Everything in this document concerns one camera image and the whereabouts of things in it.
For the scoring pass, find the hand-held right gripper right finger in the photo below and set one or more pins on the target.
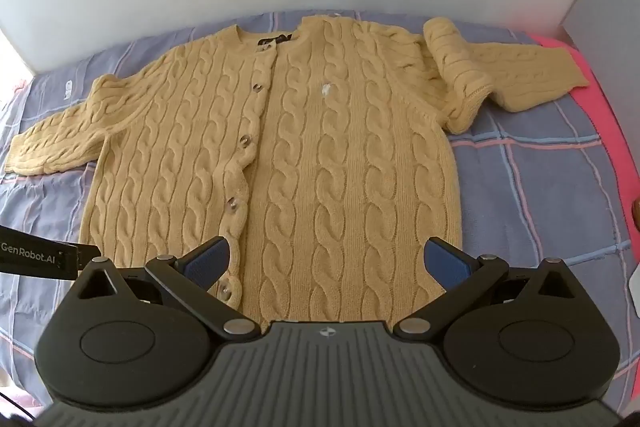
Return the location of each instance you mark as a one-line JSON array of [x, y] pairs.
[[443, 264]]

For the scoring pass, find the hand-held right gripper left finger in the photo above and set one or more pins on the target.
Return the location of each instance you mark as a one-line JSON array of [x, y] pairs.
[[210, 263]]

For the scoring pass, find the small brown knob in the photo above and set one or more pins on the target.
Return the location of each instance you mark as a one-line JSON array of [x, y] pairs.
[[636, 213]]

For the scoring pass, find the grey plaid bed sheet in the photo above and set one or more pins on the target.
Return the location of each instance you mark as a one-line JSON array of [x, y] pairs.
[[525, 167]]

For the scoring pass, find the pink mattress cover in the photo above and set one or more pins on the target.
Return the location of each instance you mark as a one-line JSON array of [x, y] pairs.
[[616, 117]]

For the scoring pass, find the white object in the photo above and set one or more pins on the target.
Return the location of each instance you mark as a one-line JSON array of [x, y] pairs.
[[634, 289]]

